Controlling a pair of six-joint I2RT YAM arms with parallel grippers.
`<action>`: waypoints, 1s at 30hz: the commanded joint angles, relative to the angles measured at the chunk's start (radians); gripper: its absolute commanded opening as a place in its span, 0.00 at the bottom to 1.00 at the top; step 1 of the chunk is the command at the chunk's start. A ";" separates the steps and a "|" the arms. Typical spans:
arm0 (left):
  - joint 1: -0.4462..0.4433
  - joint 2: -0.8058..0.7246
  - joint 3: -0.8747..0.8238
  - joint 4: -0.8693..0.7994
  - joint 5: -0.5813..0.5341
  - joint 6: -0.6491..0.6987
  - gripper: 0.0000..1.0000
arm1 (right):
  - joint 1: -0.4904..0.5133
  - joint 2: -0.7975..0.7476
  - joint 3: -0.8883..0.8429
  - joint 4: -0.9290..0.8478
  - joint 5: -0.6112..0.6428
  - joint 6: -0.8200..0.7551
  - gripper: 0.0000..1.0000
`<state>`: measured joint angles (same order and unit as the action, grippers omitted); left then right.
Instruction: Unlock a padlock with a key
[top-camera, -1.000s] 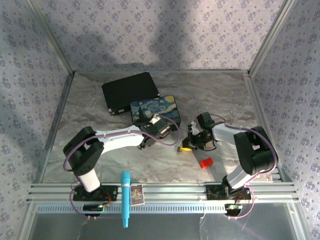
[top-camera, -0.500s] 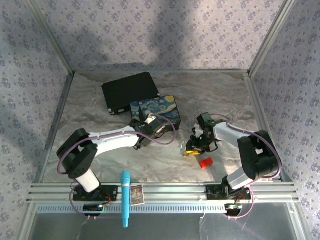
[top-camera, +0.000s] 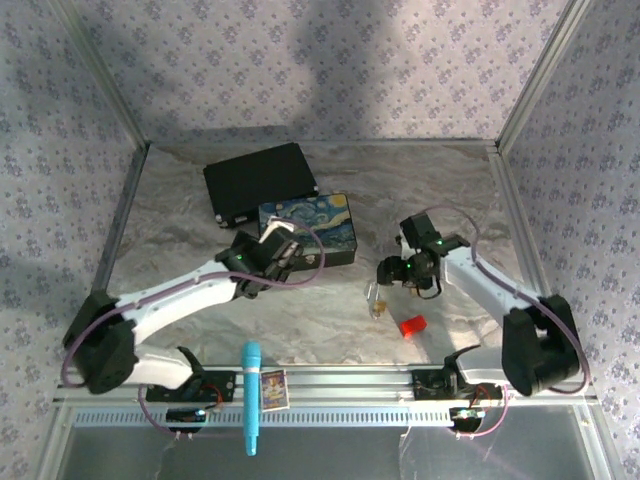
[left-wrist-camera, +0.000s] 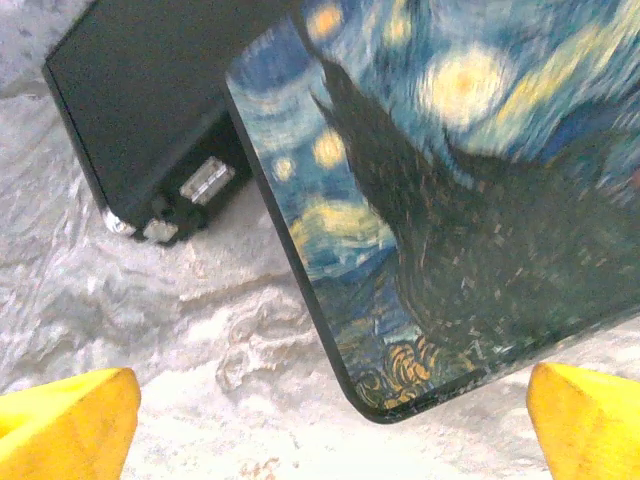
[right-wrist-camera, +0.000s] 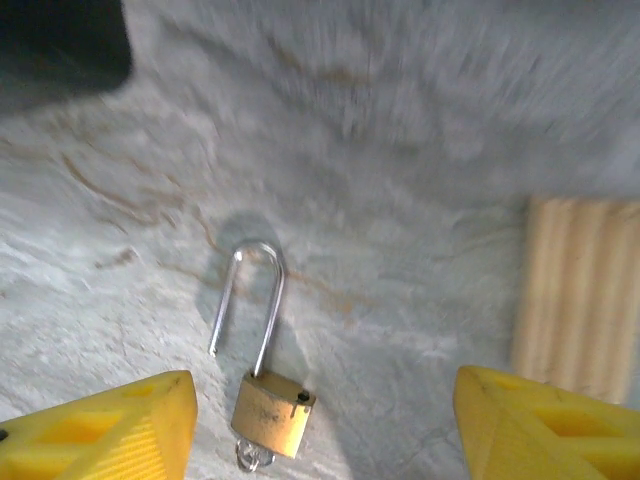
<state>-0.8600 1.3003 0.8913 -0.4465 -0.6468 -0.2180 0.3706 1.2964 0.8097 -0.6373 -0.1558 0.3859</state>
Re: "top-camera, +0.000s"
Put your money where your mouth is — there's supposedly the starry night painted box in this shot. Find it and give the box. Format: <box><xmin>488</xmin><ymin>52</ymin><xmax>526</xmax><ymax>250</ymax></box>
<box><xmin>257</xmin><ymin>192</ymin><xmax>359</xmax><ymax>269</ymax></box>

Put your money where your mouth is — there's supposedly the red plastic block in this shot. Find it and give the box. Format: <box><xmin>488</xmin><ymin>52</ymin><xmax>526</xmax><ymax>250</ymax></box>
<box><xmin>398</xmin><ymin>314</ymin><xmax>429</xmax><ymax>340</ymax></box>

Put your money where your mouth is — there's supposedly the black hard case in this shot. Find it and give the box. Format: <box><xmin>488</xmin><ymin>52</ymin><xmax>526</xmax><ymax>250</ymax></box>
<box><xmin>202</xmin><ymin>142</ymin><xmax>320</xmax><ymax>231</ymax></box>

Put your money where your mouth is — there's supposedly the illustrated card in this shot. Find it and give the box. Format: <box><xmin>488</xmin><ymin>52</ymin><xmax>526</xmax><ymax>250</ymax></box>
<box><xmin>259</xmin><ymin>368</ymin><xmax>292</xmax><ymax>413</ymax></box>

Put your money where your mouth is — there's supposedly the cyan marker pen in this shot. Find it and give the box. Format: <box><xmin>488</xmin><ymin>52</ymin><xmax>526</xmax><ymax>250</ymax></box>
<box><xmin>241</xmin><ymin>340</ymin><xmax>263</xmax><ymax>457</ymax></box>

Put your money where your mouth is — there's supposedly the small black controller board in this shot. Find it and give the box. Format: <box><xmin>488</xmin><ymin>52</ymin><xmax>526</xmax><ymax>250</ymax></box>
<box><xmin>164</xmin><ymin>406</ymin><xmax>209</xmax><ymax>434</ymax></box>
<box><xmin>448</xmin><ymin>406</ymin><xmax>487</xmax><ymax>432</ymax></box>

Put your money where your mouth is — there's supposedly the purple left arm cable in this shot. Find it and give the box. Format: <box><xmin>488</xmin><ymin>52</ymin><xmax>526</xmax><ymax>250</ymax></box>
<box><xmin>60</xmin><ymin>214</ymin><xmax>327</xmax><ymax>441</ymax></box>

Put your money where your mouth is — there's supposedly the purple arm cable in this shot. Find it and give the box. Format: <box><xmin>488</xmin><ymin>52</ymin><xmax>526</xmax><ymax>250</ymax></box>
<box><xmin>60</xmin><ymin>214</ymin><xmax>327</xmax><ymax>441</ymax></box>
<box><xmin>427</xmin><ymin>203</ymin><xmax>591</xmax><ymax>441</ymax></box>

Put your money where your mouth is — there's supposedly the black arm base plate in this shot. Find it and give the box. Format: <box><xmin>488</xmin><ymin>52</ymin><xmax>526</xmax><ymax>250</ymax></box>
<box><xmin>144</xmin><ymin>368</ymin><xmax>237</xmax><ymax>405</ymax></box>
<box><xmin>411</xmin><ymin>368</ymin><xmax>505</xmax><ymax>402</ymax></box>

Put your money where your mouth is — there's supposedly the aluminium frame rail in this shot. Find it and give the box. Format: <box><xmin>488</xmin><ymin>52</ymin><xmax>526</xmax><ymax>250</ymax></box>
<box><xmin>94</xmin><ymin>142</ymin><xmax>151</xmax><ymax>301</ymax></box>
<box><xmin>148</xmin><ymin>139</ymin><xmax>500</xmax><ymax>149</ymax></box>
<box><xmin>488</xmin><ymin>144</ymin><xmax>554</xmax><ymax>297</ymax></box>

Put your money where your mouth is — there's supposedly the wide aluminium extrusion rail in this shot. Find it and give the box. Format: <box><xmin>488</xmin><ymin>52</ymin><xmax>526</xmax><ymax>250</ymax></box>
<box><xmin>52</xmin><ymin>366</ymin><xmax>599</xmax><ymax>407</ymax></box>

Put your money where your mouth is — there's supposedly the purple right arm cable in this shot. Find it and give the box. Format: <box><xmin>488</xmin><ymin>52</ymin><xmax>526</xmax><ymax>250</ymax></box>
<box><xmin>427</xmin><ymin>203</ymin><xmax>591</xmax><ymax>441</ymax></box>

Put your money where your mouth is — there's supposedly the grey slotted cable duct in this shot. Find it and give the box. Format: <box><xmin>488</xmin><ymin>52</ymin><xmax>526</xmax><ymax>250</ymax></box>
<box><xmin>69</xmin><ymin>404</ymin><xmax>507</xmax><ymax>430</ymax></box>

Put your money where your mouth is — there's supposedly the aluminium frame post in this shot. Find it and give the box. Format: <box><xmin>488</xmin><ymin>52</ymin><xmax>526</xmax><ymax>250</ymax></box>
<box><xmin>497</xmin><ymin>0</ymin><xmax>599</xmax><ymax>149</ymax></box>
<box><xmin>47</xmin><ymin>0</ymin><xmax>151</xmax><ymax>147</ymax></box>

